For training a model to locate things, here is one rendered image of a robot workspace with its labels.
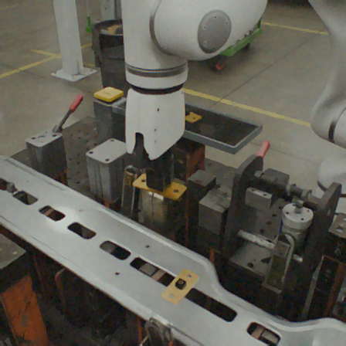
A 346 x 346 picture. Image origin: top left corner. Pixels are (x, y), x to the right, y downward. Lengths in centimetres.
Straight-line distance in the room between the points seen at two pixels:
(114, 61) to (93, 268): 276
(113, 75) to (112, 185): 259
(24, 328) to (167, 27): 76
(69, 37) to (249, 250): 378
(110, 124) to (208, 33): 77
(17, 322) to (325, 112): 85
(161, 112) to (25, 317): 61
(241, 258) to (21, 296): 48
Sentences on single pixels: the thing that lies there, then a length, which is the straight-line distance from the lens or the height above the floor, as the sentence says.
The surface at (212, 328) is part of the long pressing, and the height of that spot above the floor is 100.
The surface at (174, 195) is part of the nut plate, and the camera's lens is 65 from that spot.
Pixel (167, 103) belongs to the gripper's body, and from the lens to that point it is 58.
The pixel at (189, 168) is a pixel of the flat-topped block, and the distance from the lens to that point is 107.
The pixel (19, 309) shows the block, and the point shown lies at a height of 89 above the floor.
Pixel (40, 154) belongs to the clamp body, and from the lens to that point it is 120.
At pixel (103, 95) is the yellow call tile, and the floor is 116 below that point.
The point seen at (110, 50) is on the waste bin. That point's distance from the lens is 346.
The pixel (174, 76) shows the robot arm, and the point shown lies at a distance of 55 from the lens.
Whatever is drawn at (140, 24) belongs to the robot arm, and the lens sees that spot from 53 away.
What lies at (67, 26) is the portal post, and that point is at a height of 53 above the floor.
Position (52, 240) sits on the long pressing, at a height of 100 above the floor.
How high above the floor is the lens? 163
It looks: 34 degrees down
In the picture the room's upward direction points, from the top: straight up
